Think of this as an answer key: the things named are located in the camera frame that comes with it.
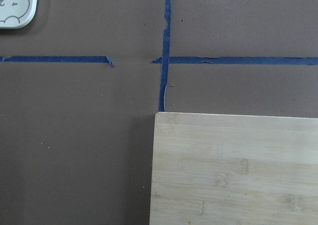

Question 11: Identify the cream bear serving tray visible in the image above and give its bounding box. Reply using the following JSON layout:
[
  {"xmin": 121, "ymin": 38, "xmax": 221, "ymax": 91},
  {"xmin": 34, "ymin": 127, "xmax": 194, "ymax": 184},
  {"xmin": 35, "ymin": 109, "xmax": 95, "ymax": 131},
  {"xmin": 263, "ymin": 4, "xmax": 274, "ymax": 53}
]
[{"xmin": 0, "ymin": 0, "xmax": 37, "ymax": 29}]

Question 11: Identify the wooden cutting board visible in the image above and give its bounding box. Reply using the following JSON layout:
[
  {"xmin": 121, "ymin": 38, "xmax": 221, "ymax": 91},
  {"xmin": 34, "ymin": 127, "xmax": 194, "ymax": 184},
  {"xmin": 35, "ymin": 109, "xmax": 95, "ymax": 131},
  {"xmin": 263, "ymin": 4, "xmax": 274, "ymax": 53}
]
[{"xmin": 150, "ymin": 112, "xmax": 318, "ymax": 225}]

